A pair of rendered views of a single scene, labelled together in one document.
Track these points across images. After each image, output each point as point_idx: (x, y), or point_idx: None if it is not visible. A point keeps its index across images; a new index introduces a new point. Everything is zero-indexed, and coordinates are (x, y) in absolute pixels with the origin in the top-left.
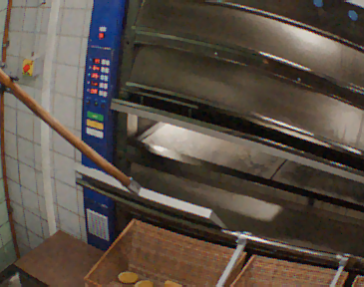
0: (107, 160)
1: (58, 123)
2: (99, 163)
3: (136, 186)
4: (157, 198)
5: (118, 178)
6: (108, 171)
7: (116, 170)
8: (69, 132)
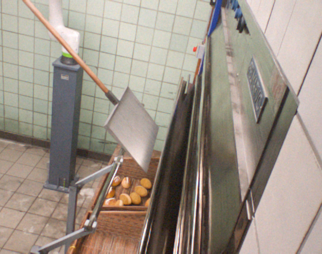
0: (87, 66)
1: (36, 12)
2: (77, 62)
3: (112, 99)
4: (113, 110)
5: (96, 83)
6: (87, 73)
7: (93, 76)
8: (47, 25)
